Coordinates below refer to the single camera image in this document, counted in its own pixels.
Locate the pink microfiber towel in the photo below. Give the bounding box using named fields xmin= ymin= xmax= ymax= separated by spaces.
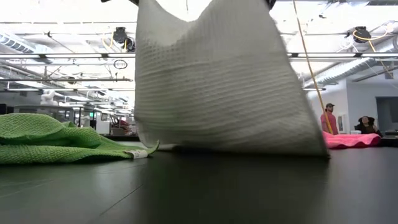
xmin=322 ymin=130 xmax=382 ymax=149

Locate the green microfiber towel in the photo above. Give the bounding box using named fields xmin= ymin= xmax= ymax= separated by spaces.
xmin=0 ymin=113 xmax=160 ymax=165

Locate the black ceiling cable reel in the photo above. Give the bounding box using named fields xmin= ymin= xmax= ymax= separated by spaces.
xmin=112 ymin=26 xmax=137 ymax=53
xmin=345 ymin=26 xmax=373 ymax=44

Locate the long ceiling light strip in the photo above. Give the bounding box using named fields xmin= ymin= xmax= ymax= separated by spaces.
xmin=0 ymin=52 xmax=398 ymax=59

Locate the white waffle-weave towel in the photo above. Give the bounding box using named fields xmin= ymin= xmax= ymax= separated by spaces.
xmin=133 ymin=0 xmax=330 ymax=156

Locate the white rounded figure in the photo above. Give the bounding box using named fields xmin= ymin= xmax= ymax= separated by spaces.
xmin=40 ymin=90 xmax=59 ymax=106

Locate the ribbed ventilation duct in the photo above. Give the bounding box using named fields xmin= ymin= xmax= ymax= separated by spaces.
xmin=0 ymin=32 xmax=37 ymax=54

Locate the black coiled cable loop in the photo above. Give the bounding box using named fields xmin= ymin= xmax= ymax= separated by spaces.
xmin=113 ymin=58 xmax=128 ymax=70

